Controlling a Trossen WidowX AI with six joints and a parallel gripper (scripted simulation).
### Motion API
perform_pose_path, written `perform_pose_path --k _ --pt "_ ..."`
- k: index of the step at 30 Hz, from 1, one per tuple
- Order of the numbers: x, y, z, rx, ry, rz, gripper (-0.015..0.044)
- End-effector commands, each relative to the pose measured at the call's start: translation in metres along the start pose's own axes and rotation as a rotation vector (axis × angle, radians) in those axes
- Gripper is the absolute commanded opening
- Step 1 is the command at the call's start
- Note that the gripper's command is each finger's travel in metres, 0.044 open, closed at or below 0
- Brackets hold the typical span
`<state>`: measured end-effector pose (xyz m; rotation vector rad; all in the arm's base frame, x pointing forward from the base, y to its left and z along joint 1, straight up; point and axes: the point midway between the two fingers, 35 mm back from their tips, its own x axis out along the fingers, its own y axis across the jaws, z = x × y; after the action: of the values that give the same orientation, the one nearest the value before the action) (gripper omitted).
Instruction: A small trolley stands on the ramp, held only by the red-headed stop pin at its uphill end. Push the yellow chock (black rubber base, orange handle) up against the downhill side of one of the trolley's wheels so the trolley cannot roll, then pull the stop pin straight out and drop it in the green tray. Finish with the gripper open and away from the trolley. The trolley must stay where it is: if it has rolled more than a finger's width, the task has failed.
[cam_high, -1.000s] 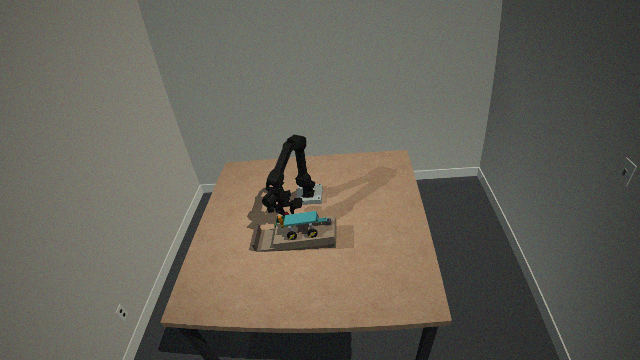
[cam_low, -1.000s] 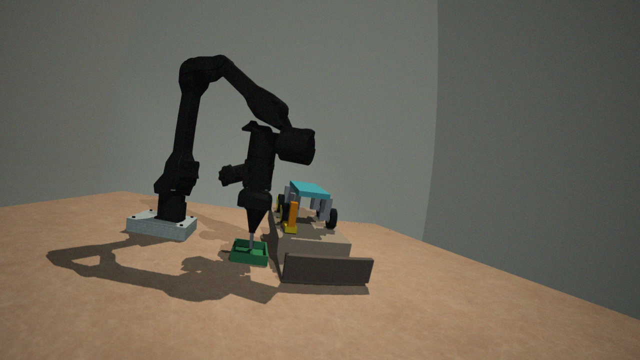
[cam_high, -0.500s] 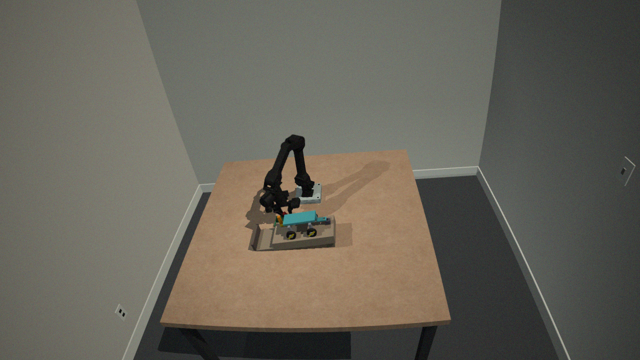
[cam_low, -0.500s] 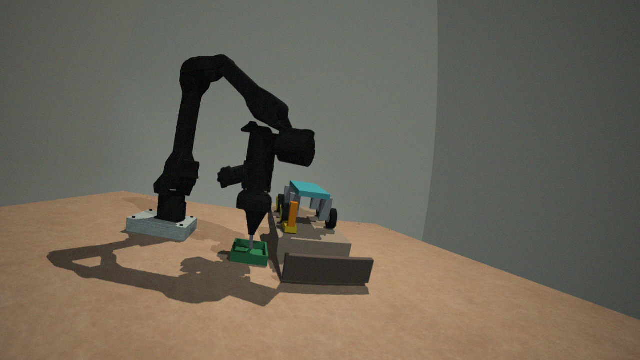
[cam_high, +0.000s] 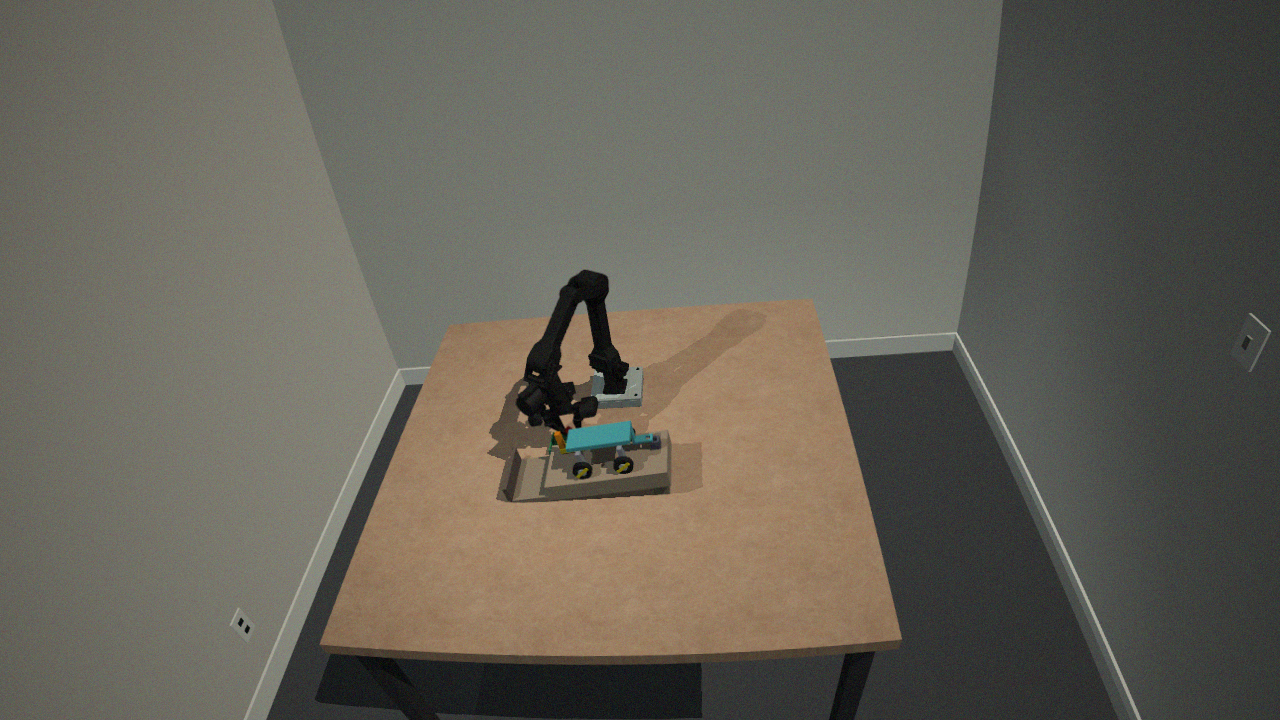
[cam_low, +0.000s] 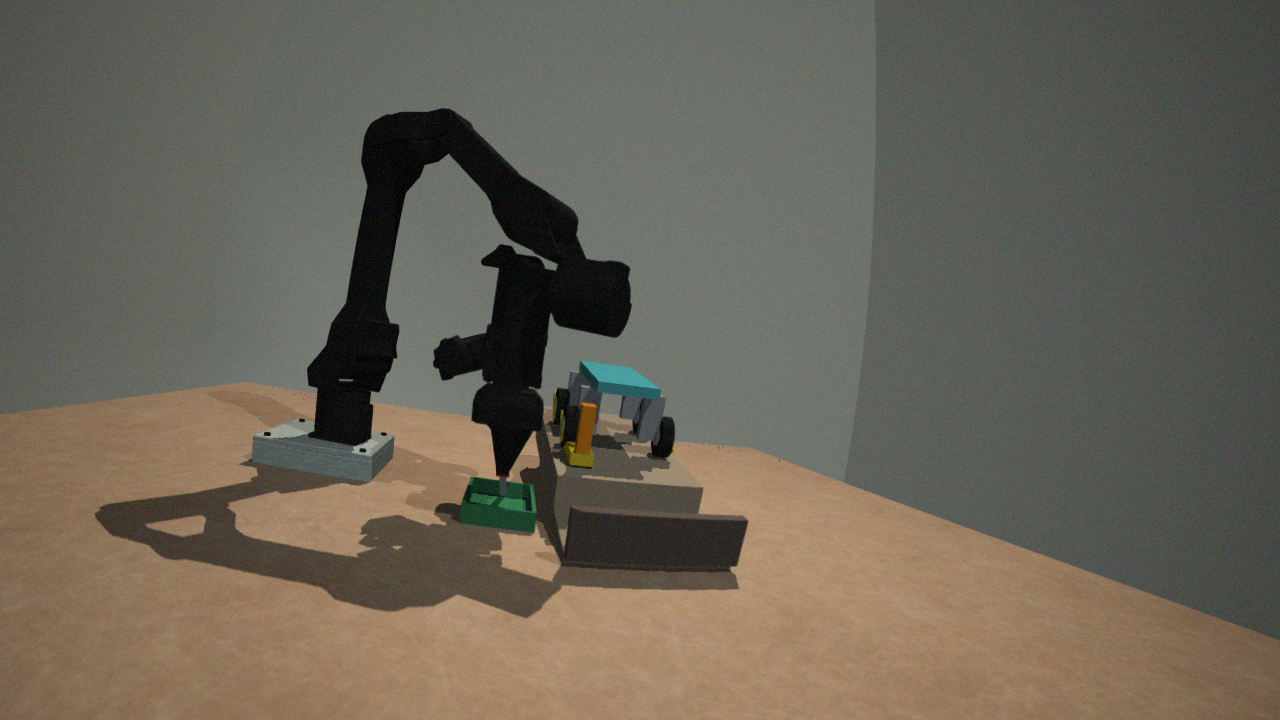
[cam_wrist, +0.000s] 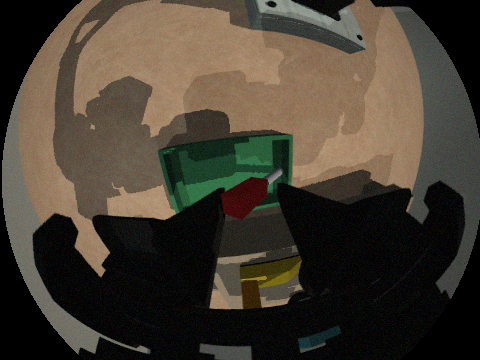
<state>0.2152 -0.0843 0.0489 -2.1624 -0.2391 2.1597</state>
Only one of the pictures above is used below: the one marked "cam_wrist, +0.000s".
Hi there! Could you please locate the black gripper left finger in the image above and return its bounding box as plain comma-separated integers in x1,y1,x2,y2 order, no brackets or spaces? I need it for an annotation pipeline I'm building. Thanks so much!
92,187,225,309

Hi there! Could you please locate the green tray floor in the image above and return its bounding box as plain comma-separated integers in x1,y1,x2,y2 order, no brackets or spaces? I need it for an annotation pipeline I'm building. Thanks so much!
169,140,283,209

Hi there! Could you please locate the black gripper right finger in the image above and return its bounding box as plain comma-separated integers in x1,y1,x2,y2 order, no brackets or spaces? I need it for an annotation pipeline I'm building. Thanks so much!
277,183,411,297

